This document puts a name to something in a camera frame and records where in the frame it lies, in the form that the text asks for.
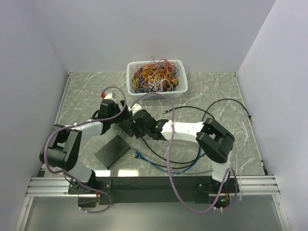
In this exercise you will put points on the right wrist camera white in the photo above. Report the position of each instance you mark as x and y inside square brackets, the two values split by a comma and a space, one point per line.
[134, 108]

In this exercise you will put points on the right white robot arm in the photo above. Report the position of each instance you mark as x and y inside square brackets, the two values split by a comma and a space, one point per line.
[215, 141]

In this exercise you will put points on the black network switch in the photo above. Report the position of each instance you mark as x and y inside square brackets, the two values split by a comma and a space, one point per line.
[127, 127]
[112, 151]

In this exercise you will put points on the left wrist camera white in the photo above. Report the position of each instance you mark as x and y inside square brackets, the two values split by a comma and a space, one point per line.
[108, 96]

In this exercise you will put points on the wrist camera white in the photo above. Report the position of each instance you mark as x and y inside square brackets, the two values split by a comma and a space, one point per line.
[134, 108]
[108, 96]

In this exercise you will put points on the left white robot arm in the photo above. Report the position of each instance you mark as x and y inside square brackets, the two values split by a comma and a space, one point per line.
[61, 151]

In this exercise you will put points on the white plastic basket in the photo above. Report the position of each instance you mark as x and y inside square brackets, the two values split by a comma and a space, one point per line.
[167, 77]

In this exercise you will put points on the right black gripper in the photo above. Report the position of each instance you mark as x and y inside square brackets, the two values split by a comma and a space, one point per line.
[137, 134]

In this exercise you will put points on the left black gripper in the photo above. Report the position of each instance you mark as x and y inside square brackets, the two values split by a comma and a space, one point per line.
[126, 114]

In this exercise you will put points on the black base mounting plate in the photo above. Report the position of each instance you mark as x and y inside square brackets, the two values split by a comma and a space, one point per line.
[198, 189]

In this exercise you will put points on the aluminium frame rail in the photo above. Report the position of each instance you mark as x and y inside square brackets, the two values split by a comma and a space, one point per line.
[48, 186]

